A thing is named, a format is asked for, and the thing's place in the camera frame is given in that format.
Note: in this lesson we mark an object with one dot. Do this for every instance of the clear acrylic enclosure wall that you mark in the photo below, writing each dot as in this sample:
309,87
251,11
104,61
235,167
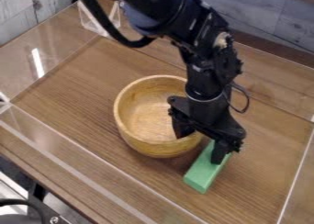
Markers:
64,73

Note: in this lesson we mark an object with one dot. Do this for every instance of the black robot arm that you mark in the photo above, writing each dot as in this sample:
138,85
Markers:
200,33

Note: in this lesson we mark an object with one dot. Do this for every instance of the round wooden bowl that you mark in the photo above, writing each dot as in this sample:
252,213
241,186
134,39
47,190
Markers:
142,119

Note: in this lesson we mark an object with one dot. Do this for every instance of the clear acrylic corner bracket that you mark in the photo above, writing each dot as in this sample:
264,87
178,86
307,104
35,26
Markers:
90,22

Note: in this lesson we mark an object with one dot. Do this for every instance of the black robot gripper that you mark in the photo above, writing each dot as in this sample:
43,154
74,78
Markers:
209,117

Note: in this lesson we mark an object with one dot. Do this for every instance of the black metal table leg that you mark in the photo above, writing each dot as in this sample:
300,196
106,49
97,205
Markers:
49,214

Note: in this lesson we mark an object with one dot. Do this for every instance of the green rectangular stick block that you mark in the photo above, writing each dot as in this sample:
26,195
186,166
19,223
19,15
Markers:
202,172

